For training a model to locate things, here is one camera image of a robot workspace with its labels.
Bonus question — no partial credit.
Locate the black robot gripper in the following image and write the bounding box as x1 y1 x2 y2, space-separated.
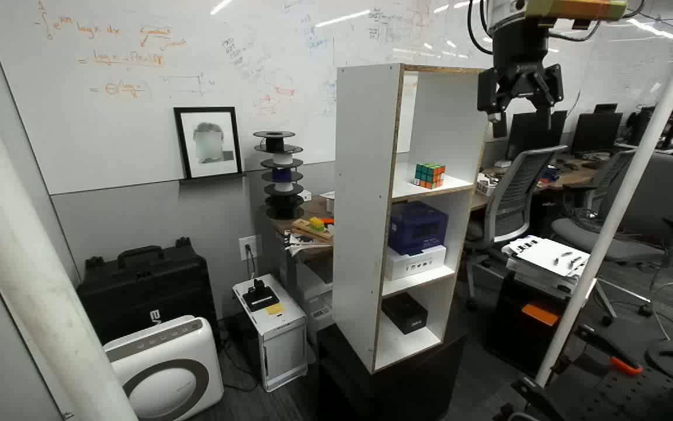
476 19 562 138

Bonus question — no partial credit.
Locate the multicoloured Rubik's cube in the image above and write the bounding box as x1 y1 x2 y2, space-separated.
413 164 446 187

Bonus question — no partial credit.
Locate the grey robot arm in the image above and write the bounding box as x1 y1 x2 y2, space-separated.
476 0 642 137

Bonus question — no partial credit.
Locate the white open shelf cabinet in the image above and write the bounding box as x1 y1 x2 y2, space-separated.
331 63 485 373

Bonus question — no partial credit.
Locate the black stand under cabinet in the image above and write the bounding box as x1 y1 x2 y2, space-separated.
314 325 465 421

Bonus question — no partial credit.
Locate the black device on cabinet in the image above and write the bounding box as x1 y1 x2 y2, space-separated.
243 279 277 312

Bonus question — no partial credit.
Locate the black computer monitor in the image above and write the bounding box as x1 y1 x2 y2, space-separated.
506 111 567 159

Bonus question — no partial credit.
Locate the grey mesh office chair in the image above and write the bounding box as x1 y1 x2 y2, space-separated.
465 145 562 301

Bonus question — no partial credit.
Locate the white perforated panel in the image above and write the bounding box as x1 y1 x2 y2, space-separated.
503 234 589 279

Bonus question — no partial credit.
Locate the blue plastic box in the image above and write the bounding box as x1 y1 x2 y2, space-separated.
387 201 448 255

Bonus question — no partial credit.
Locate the white box on shelf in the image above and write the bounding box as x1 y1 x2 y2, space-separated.
386 246 446 281

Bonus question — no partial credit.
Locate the grey office chair right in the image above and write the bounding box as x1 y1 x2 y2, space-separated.
548 145 673 331

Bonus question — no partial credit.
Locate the white diagonal pole right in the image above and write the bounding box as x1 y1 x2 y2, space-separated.
535 75 673 386

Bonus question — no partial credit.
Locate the white diagonal pole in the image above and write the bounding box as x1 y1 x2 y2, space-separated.
0 138 137 421
535 75 673 386

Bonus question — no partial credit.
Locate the black crate with orange label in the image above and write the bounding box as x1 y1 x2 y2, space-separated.
492 276 570 374

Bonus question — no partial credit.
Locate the black box on bottom shelf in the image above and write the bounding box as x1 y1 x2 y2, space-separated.
380 292 427 334

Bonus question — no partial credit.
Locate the stack of filament spools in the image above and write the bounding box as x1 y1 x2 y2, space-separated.
255 131 303 221

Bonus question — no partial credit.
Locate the framed black-and-white portrait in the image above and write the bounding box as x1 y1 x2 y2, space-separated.
172 106 241 180

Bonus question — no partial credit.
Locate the black hard carrying case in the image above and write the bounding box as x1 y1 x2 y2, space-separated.
76 236 217 345

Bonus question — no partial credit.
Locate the white round air purifier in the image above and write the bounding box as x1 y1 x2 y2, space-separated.
105 316 223 421

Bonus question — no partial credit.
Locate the white diagonal pole left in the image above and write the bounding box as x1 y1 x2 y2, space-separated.
0 138 137 421

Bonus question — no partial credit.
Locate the orange-handled tool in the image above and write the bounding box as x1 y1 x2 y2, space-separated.
574 325 642 378

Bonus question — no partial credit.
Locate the white wall power outlet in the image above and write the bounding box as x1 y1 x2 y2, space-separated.
237 236 258 261

